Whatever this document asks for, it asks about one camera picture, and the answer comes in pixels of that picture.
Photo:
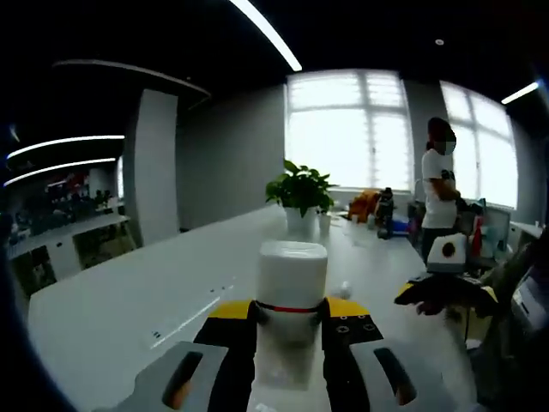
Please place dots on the large window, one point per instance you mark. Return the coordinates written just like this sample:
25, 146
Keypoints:
347, 137

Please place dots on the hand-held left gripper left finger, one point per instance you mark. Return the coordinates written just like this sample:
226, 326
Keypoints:
223, 369

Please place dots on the row of white office desks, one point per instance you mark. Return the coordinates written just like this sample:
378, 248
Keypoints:
64, 240

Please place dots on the orange object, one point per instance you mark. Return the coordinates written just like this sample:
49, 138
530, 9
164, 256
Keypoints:
362, 206

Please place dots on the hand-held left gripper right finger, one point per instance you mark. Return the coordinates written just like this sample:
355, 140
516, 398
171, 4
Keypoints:
343, 373

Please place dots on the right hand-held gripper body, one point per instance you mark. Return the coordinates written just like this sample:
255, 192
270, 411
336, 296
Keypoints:
442, 262

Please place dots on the red bottle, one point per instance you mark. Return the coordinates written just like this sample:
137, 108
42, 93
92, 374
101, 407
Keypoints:
477, 236

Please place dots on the long ceiling light strip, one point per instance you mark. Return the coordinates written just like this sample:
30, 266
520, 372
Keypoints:
270, 34

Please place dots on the dark water bottle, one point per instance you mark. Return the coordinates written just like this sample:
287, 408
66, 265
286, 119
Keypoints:
386, 214

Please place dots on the green potted plant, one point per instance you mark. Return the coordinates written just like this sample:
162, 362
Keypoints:
300, 189

